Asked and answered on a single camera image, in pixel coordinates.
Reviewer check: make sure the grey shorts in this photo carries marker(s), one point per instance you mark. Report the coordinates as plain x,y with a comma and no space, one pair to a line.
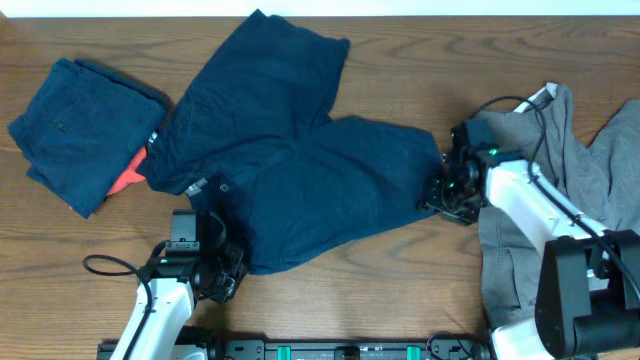
600,181

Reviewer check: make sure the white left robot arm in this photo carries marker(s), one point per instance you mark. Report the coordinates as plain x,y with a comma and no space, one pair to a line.
174,280

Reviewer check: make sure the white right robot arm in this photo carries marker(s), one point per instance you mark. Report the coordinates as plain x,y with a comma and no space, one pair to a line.
587,298

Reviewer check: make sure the orange red folded garment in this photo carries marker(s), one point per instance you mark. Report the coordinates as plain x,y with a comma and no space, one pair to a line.
127,175

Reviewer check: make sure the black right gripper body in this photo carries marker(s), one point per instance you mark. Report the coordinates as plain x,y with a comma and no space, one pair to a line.
450,201

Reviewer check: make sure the folded navy blue shorts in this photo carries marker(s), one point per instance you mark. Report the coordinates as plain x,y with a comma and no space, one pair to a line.
83,128

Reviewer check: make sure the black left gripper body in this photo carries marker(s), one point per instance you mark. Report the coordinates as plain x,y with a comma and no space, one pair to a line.
224,272

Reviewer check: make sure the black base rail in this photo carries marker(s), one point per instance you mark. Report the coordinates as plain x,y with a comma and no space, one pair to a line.
325,350

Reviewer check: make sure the navy blue shorts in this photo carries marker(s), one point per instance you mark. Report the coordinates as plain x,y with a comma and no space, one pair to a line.
252,140
83,128

